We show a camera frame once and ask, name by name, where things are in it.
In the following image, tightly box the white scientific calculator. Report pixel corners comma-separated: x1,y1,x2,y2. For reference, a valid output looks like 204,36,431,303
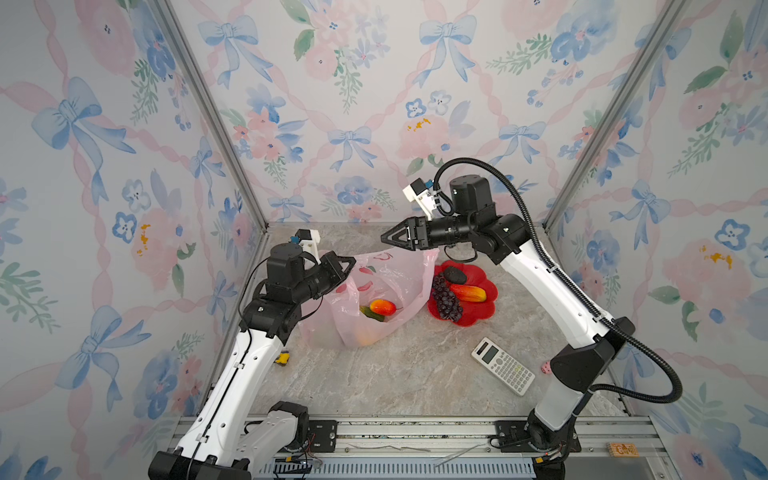
472,337,535,396

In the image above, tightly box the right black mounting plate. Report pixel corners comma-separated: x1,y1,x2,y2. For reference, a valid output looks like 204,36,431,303
491,419,582,455

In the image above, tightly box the red flower-shaped plate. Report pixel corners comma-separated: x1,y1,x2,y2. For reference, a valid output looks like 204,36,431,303
427,261,498,327

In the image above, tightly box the left corner aluminium post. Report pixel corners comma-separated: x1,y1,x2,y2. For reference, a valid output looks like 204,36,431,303
148,0,268,234

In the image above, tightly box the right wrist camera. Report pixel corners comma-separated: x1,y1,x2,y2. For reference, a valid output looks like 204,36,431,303
403,178,438,221

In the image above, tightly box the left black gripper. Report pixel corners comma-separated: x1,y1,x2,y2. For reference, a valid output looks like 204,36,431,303
292,253,355,308

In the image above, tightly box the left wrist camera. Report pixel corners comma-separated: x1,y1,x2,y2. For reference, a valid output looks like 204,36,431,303
290,229,320,261

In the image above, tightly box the right corner aluminium post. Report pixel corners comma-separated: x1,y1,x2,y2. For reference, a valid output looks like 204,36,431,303
542,0,689,234

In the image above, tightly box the dark purple grape bunch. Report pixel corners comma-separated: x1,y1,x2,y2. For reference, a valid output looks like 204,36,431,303
430,274,463,323

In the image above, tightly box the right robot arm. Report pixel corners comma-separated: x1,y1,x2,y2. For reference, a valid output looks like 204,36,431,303
381,175,625,454

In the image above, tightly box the small wooden block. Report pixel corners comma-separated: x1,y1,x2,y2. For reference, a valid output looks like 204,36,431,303
607,443,640,458

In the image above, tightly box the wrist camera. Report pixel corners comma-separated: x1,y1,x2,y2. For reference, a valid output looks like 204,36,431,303
403,178,438,221
290,229,320,261

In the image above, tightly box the corner aluminium post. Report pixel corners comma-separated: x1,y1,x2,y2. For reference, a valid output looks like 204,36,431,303
542,0,689,234
148,0,268,234

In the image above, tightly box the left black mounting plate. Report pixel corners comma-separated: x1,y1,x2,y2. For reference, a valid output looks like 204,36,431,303
304,420,339,453

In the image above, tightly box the black corrugated cable conduit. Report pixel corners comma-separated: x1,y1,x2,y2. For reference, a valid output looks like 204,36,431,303
433,157,684,404

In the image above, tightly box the dark avocado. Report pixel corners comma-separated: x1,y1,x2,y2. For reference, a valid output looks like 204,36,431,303
442,266,467,285

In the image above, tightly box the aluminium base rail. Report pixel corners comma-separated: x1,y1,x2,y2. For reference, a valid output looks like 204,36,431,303
157,415,682,480

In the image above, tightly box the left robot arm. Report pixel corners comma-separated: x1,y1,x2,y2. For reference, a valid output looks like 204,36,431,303
148,241,356,479

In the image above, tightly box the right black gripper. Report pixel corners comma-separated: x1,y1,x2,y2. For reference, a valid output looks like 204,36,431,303
381,221,476,257

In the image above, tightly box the black mounting plate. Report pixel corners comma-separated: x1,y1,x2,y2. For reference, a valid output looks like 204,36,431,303
491,419,582,455
304,420,339,453

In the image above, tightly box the pink plastic bag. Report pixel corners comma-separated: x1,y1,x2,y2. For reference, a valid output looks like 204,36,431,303
300,248,438,350

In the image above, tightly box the orange red chili pepper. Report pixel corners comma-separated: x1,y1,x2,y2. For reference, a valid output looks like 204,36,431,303
449,284,487,303

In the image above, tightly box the green yellow cucumber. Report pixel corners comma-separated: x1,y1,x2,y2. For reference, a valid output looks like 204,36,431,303
359,306,386,322

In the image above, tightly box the small yellow blue toy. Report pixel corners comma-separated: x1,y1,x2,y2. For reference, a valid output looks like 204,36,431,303
274,350,291,366

